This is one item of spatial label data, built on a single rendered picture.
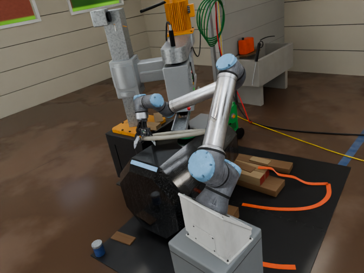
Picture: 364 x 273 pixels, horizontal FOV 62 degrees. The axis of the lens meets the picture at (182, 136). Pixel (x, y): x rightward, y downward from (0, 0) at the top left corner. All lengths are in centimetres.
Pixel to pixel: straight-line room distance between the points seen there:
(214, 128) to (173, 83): 116
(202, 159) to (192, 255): 57
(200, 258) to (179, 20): 226
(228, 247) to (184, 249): 28
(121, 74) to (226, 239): 222
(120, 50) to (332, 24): 485
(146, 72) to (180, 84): 77
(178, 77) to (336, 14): 490
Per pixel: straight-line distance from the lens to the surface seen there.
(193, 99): 200
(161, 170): 258
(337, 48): 720
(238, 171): 170
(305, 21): 732
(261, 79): 550
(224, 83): 171
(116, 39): 335
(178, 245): 187
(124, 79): 335
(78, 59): 902
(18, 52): 839
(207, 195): 167
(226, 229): 158
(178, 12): 324
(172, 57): 259
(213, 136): 159
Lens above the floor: 218
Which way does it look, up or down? 26 degrees down
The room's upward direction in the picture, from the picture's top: 10 degrees counter-clockwise
